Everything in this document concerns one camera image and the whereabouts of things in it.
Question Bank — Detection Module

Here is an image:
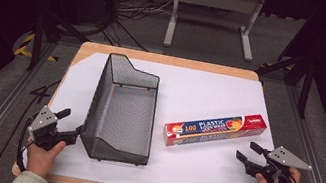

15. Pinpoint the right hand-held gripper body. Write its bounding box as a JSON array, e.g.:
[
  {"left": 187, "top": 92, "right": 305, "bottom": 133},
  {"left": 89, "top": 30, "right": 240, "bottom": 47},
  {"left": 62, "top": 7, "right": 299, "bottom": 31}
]
[{"left": 241, "top": 139, "right": 316, "bottom": 183}]

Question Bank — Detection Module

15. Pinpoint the left hand-held gripper cable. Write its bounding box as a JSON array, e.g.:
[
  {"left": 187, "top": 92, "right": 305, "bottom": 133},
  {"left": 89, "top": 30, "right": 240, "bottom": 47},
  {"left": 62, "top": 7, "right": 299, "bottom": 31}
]
[{"left": 12, "top": 113, "right": 39, "bottom": 174}]

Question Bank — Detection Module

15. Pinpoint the black tape floor mark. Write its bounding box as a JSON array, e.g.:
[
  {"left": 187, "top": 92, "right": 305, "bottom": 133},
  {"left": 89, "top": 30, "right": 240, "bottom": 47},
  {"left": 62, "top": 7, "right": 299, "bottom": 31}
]
[{"left": 28, "top": 74, "right": 64, "bottom": 108}]

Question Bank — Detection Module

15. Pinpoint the red and blue wrap box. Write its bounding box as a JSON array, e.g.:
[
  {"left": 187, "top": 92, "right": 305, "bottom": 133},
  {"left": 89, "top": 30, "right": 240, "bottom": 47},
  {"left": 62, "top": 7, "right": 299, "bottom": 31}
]
[{"left": 160, "top": 98, "right": 270, "bottom": 164}]

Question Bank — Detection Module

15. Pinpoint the bundle of floor cables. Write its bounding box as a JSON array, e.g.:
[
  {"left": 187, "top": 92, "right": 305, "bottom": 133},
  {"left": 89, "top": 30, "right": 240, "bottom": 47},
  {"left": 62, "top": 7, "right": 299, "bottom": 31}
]
[{"left": 114, "top": 0, "right": 175, "bottom": 29}]

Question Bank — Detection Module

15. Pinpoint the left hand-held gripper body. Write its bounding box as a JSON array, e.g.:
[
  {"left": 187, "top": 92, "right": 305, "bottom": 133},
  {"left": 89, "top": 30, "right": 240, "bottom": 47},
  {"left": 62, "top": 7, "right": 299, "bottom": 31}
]
[{"left": 23, "top": 102, "right": 76, "bottom": 156}]

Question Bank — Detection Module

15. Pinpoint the grey metal stand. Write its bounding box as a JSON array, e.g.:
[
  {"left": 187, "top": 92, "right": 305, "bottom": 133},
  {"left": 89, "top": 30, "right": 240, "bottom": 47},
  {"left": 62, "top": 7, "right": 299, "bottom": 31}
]
[{"left": 162, "top": 0, "right": 267, "bottom": 64}]

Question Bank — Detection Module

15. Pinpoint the black tripod stand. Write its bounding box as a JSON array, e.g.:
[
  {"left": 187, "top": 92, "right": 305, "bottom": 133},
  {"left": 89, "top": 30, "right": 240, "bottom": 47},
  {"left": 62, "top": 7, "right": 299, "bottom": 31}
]
[
  {"left": 24, "top": 0, "right": 98, "bottom": 81},
  {"left": 248, "top": 42, "right": 320, "bottom": 121}
]

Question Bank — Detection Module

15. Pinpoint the yellow and black hazard tape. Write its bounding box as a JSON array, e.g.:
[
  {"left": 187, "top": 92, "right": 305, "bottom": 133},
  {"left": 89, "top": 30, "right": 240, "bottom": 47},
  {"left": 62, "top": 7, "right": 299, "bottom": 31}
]
[{"left": 13, "top": 29, "right": 63, "bottom": 64}]

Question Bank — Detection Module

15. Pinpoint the person's left hand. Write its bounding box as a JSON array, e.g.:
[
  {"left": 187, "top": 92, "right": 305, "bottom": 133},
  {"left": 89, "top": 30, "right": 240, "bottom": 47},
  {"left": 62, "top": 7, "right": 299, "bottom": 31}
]
[{"left": 21, "top": 134, "right": 69, "bottom": 183}]

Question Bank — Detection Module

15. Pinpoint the black wire mesh basket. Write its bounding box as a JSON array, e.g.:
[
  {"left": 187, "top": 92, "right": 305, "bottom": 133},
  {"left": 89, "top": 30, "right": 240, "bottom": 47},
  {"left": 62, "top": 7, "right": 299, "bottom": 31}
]
[{"left": 75, "top": 48, "right": 167, "bottom": 171}]

